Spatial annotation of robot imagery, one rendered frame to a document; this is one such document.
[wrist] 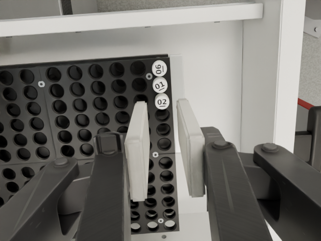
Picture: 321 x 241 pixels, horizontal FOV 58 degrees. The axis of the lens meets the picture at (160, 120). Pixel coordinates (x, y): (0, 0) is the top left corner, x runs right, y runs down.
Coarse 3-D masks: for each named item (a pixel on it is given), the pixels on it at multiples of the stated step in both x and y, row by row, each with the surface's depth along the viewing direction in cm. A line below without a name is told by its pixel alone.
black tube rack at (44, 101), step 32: (32, 64) 27; (64, 64) 28; (96, 64) 24; (128, 64) 24; (0, 96) 25; (32, 96) 28; (64, 96) 25; (96, 96) 25; (128, 96) 25; (0, 128) 29; (32, 128) 26; (64, 128) 26; (96, 128) 26; (160, 128) 29; (0, 160) 27; (32, 160) 27; (160, 160) 30; (0, 192) 28; (160, 224) 30
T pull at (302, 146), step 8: (312, 112) 25; (320, 112) 25; (312, 120) 25; (320, 120) 25; (312, 128) 26; (320, 128) 25; (296, 136) 26; (304, 136) 26; (312, 136) 26; (320, 136) 26; (296, 144) 26; (304, 144) 26; (312, 144) 26; (320, 144) 26; (296, 152) 26; (304, 152) 26; (312, 152) 26; (320, 152) 26; (304, 160) 26; (312, 160) 26; (320, 160) 26; (320, 168) 27
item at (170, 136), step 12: (156, 60) 24; (168, 60) 24; (168, 72) 25; (168, 84) 25; (168, 96) 25; (156, 108) 26; (168, 108) 26; (156, 120) 26; (168, 120) 26; (156, 132) 26; (168, 132) 27; (156, 144) 27; (168, 156) 27; (168, 168) 28; (168, 180) 28; (168, 192) 29; (168, 204) 29; (168, 216) 30; (168, 228) 30
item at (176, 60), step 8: (176, 56) 29; (176, 64) 30; (176, 72) 30; (176, 80) 30; (176, 88) 30; (176, 96) 31; (176, 104) 31; (176, 112) 31; (176, 120) 32; (176, 128) 32; (176, 136) 32; (176, 144) 32; (176, 152) 33
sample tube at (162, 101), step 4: (156, 96) 25; (160, 96) 24; (164, 96) 24; (156, 100) 24; (160, 100) 24; (164, 100) 24; (168, 100) 24; (156, 104) 24; (160, 104) 24; (164, 104) 24; (168, 104) 24; (160, 108) 24; (164, 108) 24
